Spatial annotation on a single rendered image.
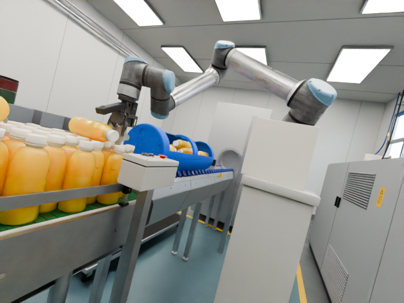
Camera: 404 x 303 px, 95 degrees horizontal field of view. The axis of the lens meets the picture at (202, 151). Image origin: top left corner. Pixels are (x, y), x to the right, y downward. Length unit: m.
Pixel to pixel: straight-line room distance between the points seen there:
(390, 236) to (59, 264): 1.75
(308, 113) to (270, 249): 0.66
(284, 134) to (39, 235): 0.93
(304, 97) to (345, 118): 5.31
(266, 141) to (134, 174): 0.63
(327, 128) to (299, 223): 5.38
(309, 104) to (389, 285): 1.30
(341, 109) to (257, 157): 5.52
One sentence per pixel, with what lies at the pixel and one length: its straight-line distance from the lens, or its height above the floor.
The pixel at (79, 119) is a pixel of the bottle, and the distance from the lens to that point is 0.83.
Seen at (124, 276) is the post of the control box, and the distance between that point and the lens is 0.84.
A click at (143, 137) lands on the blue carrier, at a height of 1.15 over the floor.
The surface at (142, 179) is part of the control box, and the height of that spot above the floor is 1.04.
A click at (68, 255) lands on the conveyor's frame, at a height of 0.79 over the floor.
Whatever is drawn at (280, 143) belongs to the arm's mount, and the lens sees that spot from 0.95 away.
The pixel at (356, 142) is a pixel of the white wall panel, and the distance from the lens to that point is 6.29.
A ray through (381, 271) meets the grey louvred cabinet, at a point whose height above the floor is 0.69.
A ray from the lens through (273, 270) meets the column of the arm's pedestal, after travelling 0.99.
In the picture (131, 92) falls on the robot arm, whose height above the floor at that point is 1.33.
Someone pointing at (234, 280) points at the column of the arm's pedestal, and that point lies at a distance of 1.05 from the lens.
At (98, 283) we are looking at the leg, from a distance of 1.41.
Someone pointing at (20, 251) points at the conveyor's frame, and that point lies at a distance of 0.62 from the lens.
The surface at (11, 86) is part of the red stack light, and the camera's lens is 1.09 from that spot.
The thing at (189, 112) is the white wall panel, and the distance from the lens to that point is 7.03.
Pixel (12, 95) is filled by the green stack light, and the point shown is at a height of 1.20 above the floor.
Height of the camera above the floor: 1.18
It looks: 1 degrees down
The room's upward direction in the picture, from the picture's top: 14 degrees clockwise
